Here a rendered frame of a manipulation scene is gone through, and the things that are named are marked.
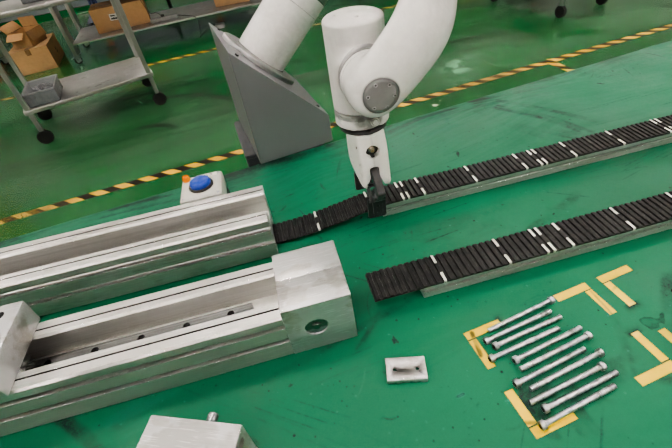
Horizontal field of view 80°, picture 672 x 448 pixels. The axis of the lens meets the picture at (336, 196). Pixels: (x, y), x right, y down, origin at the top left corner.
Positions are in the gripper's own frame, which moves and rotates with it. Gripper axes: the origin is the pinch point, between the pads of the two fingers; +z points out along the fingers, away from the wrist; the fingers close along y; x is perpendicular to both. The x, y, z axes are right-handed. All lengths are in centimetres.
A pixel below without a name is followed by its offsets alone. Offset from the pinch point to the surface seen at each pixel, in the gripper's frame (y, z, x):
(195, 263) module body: -5.1, 0.7, 31.6
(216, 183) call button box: 12.5, -2.1, 27.4
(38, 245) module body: 3, -5, 56
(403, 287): -20.7, 0.4, 1.3
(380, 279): -18.1, 0.7, 3.9
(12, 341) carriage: -19, -7, 50
